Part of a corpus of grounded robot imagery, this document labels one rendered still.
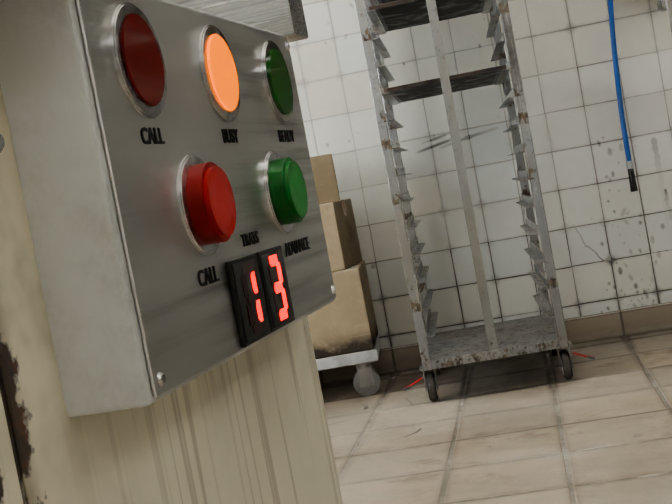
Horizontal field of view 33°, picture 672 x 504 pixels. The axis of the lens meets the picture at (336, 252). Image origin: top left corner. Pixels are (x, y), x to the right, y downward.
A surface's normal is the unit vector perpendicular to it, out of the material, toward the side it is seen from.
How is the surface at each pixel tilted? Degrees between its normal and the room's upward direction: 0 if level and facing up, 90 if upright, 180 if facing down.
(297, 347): 90
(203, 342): 90
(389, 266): 90
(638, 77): 90
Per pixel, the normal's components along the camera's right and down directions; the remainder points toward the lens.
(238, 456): 0.95, -0.17
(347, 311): -0.04, 0.05
